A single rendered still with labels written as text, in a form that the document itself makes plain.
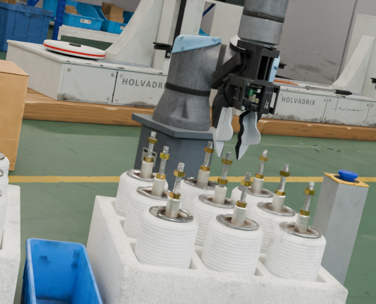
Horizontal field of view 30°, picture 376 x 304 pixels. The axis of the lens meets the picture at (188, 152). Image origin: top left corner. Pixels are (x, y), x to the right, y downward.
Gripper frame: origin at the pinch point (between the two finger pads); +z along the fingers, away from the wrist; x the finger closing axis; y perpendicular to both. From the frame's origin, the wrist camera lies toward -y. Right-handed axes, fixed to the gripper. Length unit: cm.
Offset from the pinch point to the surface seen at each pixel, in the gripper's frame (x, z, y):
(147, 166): -10.3, 7.5, -11.9
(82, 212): -5, 35, -64
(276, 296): 3.2, 19.3, 20.9
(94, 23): 118, 3, -503
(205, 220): -3.6, 12.6, 3.8
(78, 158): 10, 35, -125
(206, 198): -2.2, 9.7, -0.3
